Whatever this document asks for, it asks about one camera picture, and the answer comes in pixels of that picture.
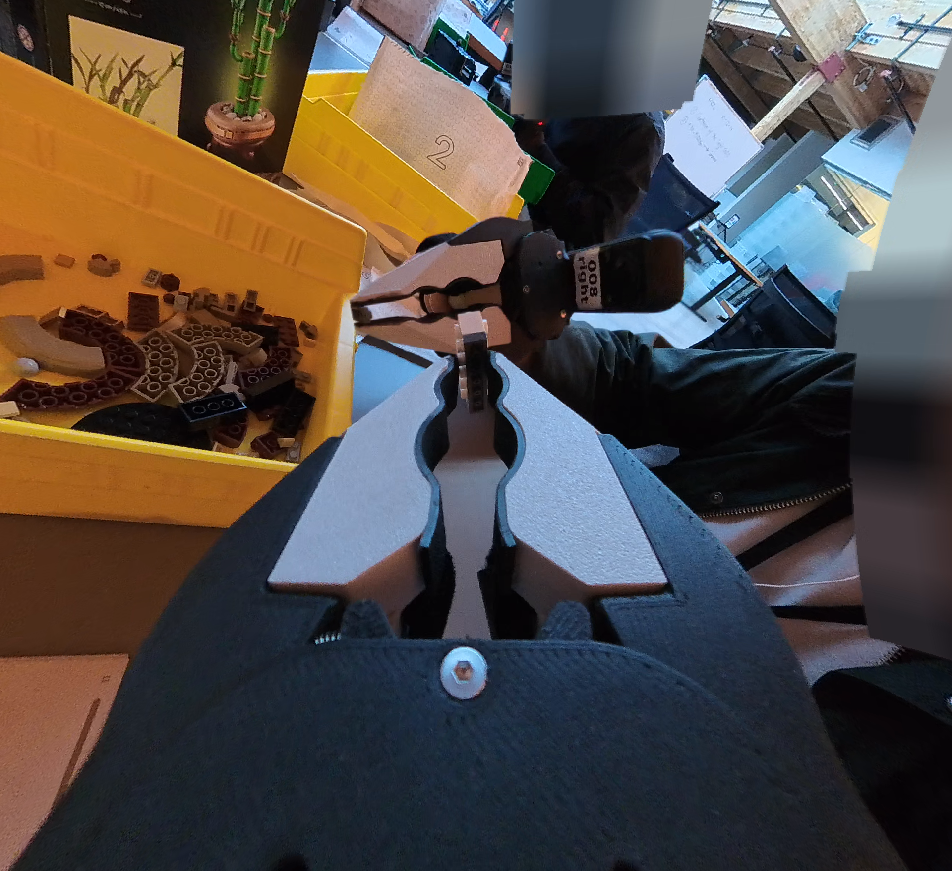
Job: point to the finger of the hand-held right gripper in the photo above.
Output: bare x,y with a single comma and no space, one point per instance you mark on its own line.
416,327
446,269

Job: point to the black office chair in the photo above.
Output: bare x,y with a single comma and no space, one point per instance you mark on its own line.
773,309
669,194

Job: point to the toy instruction booklet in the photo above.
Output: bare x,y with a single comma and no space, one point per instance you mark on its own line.
52,737

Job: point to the black round toy plate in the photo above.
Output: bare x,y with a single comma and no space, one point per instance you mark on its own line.
134,425

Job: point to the pile of toy bricks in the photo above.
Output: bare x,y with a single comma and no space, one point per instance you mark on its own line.
186,365

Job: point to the person's torso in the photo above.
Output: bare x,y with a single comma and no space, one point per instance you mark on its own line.
818,588

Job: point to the black bamboo toy box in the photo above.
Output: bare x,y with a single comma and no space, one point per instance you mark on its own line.
186,8

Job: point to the whiteboard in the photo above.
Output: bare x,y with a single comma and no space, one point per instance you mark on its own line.
710,135

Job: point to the wooden post with red bracket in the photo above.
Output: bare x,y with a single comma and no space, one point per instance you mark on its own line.
803,94

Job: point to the person's right forearm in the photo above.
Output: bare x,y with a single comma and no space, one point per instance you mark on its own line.
706,395

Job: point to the grey curved toy brick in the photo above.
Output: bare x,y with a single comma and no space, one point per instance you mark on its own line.
18,267
52,347

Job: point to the yellow plastic bin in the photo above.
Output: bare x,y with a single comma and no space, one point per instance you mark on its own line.
149,179
335,135

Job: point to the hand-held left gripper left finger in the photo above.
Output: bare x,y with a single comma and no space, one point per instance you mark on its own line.
357,514

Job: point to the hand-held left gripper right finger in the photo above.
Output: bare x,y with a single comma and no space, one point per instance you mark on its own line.
580,506

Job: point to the grey desk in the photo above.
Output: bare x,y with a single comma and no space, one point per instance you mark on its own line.
468,514

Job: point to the black long toy brick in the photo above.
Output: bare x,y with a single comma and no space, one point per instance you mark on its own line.
474,365

